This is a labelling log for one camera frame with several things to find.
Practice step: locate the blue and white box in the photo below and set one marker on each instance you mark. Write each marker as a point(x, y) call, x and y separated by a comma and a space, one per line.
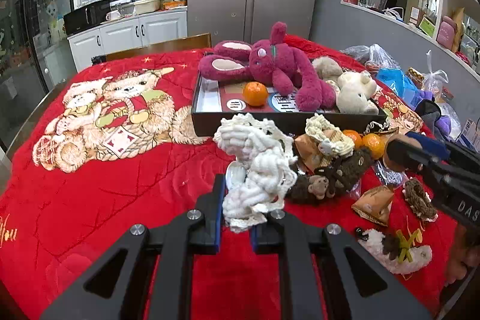
point(470, 130)

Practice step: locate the wooden chair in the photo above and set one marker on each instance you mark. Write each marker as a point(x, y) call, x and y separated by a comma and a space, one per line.
point(168, 44)

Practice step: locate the black shallow tray box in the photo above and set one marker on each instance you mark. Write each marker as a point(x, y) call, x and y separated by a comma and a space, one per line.
point(210, 123)

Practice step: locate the magenta plush bunny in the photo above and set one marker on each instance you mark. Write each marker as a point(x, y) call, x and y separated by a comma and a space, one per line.
point(277, 69)

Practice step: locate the red printed blanket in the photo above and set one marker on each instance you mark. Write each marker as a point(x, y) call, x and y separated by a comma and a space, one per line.
point(112, 192)

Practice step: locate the knotted clear plastic bag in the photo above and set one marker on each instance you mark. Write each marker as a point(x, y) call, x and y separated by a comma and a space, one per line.
point(435, 78)

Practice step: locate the grey cloth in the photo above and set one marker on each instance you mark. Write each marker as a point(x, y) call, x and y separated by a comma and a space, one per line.
point(429, 110)

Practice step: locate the silver foil packet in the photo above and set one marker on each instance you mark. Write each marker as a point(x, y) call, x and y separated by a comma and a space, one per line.
point(390, 175)

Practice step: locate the brown scrunchie white lace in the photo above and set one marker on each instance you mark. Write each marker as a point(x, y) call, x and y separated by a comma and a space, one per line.
point(414, 192)

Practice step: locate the cream knitted scrunchie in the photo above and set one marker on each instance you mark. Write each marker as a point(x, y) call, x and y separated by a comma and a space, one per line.
point(318, 125)

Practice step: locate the white kitchen cabinet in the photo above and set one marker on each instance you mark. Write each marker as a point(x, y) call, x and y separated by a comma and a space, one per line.
point(161, 29)

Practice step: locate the brown snack packet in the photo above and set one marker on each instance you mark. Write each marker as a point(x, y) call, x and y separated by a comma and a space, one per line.
point(305, 151)
point(373, 203)

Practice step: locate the white mug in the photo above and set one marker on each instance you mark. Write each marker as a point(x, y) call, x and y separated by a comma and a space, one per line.
point(112, 16)

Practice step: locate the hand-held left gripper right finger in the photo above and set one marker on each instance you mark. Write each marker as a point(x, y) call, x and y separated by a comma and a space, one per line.
point(255, 239)

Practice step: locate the dark brown knitted bear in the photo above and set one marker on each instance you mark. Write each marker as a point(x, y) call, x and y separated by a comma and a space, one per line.
point(348, 166)

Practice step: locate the blue plastic bag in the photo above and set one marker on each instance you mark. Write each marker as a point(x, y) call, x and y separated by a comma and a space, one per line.
point(397, 84)

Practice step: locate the orange mandarin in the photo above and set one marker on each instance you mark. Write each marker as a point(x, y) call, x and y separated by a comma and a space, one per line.
point(353, 139)
point(255, 94)
point(374, 146)

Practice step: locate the white sheep crochet toy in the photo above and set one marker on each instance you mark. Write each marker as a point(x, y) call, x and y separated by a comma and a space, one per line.
point(375, 243)

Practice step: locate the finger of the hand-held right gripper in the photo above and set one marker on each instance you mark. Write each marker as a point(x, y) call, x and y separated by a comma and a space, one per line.
point(427, 144)
point(410, 155)

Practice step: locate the pink bag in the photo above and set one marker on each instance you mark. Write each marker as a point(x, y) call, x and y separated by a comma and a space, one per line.
point(446, 29)

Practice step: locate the black microwave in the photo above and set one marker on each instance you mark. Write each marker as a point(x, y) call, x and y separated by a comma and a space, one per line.
point(82, 18)

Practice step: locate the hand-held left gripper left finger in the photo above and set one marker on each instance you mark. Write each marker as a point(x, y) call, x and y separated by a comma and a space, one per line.
point(219, 207)

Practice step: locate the glass sliding door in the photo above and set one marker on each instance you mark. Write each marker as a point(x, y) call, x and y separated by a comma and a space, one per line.
point(37, 24)

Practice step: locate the person's right hand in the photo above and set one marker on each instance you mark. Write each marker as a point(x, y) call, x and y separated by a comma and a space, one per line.
point(463, 260)

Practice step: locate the brown round object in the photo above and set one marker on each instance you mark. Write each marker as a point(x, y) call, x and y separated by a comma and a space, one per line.
point(396, 138)

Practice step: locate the beige basin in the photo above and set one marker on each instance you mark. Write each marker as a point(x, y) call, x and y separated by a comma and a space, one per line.
point(146, 6)

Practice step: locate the dark lace-trimmed hair accessory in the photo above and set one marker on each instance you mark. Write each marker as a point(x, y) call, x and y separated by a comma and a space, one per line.
point(380, 127)

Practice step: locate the purple plush cloth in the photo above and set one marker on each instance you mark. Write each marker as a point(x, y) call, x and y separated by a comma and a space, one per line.
point(444, 125)

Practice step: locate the cream plush bunny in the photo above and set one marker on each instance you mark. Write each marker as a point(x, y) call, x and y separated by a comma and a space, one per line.
point(354, 91)

